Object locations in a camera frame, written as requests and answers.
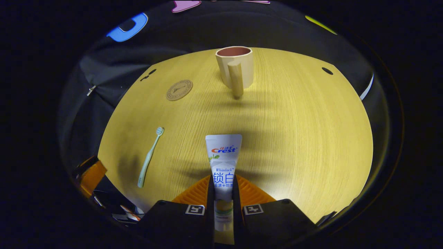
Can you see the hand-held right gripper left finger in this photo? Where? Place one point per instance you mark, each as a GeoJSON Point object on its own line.
{"type": "Point", "coordinates": [210, 221]}

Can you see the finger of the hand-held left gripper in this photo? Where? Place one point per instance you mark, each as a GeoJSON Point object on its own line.
{"type": "Point", "coordinates": [93, 176]}

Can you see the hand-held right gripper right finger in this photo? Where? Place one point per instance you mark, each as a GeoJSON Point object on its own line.
{"type": "Point", "coordinates": [237, 221]}

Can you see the pale green toothbrush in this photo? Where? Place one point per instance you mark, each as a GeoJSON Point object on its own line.
{"type": "Point", "coordinates": [148, 159]}

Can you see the white toothpaste tube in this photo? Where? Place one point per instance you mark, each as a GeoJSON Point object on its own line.
{"type": "Point", "coordinates": [223, 155]}

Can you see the round cork coaster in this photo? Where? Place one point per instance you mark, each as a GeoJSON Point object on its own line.
{"type": "Point", "coordinates": [179, 90]}

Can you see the beige cup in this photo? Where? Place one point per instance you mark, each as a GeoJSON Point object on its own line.
{"type": "Point", "coordinates": [244, 69]}

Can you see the wooden desktop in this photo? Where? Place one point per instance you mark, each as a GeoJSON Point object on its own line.
{"type": "Point", "coordinates": [294, 138]}

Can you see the silver clip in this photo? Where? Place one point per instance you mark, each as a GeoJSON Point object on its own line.
{"type": "Point", "coordinates": [91, 90]}

